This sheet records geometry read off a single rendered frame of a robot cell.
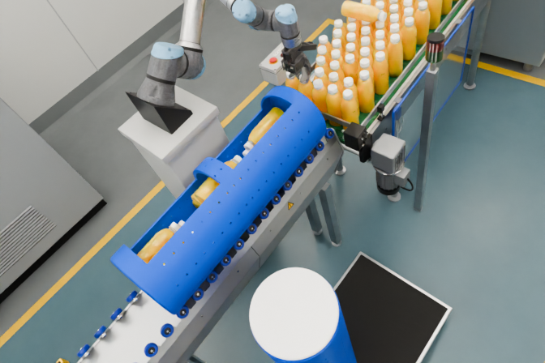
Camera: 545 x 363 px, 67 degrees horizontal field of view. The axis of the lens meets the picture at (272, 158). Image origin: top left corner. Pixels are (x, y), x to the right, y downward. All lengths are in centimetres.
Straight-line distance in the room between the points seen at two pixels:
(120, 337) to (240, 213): 62
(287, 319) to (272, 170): 49
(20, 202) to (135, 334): 155
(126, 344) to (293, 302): 62
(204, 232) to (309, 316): 41
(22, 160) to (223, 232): 170
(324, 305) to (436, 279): 123
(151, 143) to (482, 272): 181
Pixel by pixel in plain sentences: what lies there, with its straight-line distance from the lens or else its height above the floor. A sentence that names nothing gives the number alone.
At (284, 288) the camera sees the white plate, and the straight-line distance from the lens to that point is 137.
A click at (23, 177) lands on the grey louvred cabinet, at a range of 289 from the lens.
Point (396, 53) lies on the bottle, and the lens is 197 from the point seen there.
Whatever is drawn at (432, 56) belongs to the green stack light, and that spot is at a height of 119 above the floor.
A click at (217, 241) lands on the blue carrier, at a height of 114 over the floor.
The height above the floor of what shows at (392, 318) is 15.
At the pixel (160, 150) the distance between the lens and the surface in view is 170.
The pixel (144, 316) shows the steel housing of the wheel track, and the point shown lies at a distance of 164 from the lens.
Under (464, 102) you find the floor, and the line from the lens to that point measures 322.
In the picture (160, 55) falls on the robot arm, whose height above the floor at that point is 142.
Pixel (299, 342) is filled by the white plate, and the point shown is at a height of 104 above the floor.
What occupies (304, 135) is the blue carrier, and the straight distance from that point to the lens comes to 153.
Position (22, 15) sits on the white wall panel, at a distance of 395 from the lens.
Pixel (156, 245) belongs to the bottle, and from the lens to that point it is 148.
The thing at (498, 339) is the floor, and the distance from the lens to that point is 243.
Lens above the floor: 230
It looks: 51 degrees down
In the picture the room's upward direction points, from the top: 20 degrees counter-clockwise
